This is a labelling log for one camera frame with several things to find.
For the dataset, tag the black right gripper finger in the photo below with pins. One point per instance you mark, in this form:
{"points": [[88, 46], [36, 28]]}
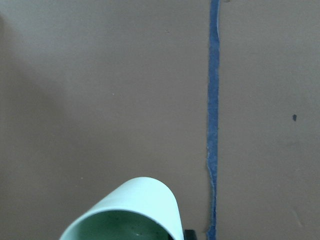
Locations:
{"points": [[190, 234]]}

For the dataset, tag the green cup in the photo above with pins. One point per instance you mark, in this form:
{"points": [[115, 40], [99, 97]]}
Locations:
{"points": [[142, 208]]}

